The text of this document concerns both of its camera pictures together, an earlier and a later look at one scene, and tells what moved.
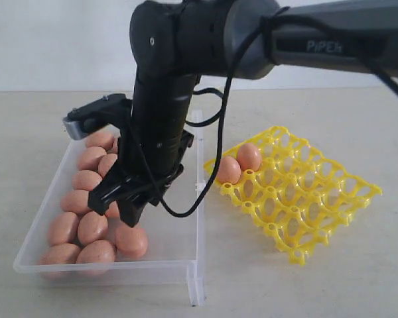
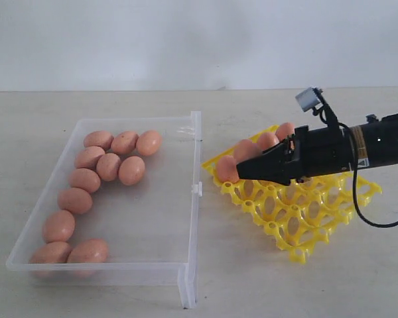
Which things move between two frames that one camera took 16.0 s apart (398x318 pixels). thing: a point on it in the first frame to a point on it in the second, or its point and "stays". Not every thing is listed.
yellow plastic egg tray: (297, 197) stays
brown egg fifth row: (131, 242) to (266, 140)
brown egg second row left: (89, 158) stays
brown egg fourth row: (113, 211) to (285, 129)
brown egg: (229, 171) stays
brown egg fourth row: (75, 201) stays
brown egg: (105, 140) stays
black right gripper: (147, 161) to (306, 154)
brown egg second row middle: (105, 162) stays
